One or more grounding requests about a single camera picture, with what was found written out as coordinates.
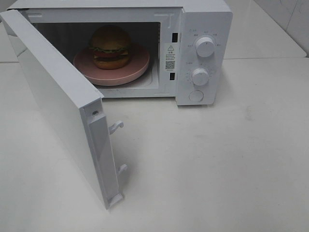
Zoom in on round white door button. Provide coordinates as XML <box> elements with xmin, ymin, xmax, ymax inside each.
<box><xmin>189</xmin><ymin>90</ymin><xmax>204</xmax><ymax>102</ymax></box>

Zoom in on white microwave door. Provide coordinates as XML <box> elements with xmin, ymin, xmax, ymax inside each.
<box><xmin>0</xmin><ymin>10</ymin><xmax>127</xmax><ymax>208</ymax></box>

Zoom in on burger with lettuce and tomato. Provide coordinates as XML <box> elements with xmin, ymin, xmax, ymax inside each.
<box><xmin>89</xmin><ymin>25</ymin><xmax>131</xmax><ymax>70</ymax></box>

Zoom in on pink round plate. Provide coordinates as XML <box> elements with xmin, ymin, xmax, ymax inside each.
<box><xmin>73</xmin><ymin>43</ymin><xmax>150</xmax><ymax>87</ymax></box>

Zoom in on lower white dial knob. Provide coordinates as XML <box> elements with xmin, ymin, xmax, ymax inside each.
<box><xmin>191</xmin><ymin>68</ymin><xmax>210</xmax><ymax>86</ymax></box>

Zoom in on white dial knob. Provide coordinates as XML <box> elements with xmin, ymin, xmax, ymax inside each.
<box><xmin>195</xmin><ymin>35</ymin><xmax>215</xmax><ymax>58</ymax></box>
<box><xmin>191</xmin><ymin>68</ymin><xmax>210</xmax><ymax>86</ymax></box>

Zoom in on white microwave oven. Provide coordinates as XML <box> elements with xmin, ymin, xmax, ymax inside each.
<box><xmin>7</xmin><ymin>0</ymin><xmax>233</xmax><ymax>105</ymax></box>

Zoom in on upper white dial knob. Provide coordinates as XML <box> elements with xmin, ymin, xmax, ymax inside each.
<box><xmin>195</xmin><ymin>35</ymin><xmax>215</xmax><ymax>58</ymax></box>

